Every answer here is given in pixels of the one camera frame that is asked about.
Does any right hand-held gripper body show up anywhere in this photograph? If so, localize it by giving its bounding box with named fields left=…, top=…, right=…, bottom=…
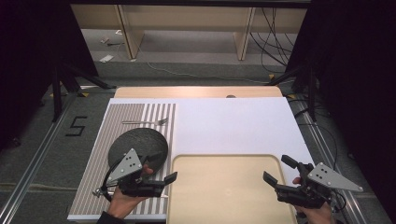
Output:
left=275, top=161, right=364, bottom=210

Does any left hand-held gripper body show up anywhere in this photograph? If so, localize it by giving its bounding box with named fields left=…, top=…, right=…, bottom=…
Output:
left=106, top=147, right=166, bottom=199

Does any dark grey round plate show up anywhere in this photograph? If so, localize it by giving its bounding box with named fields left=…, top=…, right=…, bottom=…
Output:
left=107, top=127, right=169, bottom=177

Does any person's right hand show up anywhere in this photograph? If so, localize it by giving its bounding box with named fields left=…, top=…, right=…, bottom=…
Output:
left=291, top=176, right=336, bottom=224

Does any person's left hand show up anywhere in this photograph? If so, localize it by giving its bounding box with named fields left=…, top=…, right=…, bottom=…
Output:
left=106, top=164, right=155, bottom=220

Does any grey striped placemat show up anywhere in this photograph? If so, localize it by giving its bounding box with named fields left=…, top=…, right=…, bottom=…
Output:
left=67, top=103, right=177, bottom=217

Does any silver fork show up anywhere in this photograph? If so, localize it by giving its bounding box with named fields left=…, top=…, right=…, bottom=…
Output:
left=121, top=117, right=169, bottom=126

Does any beige tray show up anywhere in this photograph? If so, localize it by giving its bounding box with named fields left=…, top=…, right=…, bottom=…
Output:
left=166, top=153, right=299, bottom=224

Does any white board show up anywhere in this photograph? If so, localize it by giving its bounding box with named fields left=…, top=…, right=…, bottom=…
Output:
left=66, top=96, right=316, bottom=222

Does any black metal stand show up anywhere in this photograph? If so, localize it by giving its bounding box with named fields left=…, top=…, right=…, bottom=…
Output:
left=266, top=64, right=319, bottom=123
left=50, top=58, right=117, bottom=123

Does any wooden table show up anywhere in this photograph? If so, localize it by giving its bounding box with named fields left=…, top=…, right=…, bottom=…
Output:
left=113, top=85, right=284, bottom=99

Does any black curtain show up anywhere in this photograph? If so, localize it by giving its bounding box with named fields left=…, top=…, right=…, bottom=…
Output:
left=285, top=0, right=396, bottom=224
left=0, top=0, right=100, bottom=151

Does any light wooden bench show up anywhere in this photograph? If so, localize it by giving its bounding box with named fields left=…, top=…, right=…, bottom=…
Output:
left=70, top=4, right=308, bottom=62

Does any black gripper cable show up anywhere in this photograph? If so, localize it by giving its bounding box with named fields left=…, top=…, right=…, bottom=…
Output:
left=92, top=154, right=126, bottom=202
left=328, top=188, right=348, bottom=218

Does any metal floor rail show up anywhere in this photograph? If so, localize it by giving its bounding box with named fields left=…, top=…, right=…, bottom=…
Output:
left=291, top=98, right=376, bottom=224
left=0, top=92, right=78, bottom=224

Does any black floor cable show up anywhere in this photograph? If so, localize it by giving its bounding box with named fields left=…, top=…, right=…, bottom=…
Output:
left=293, top=98, right=339, bottom=172

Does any white floor cable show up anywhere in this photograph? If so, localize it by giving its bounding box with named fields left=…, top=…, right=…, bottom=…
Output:
left=135, top=46, right=271, bottom=85

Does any black cable bundle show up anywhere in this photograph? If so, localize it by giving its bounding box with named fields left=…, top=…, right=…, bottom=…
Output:
left=249, top=7, right=296, bottom=75

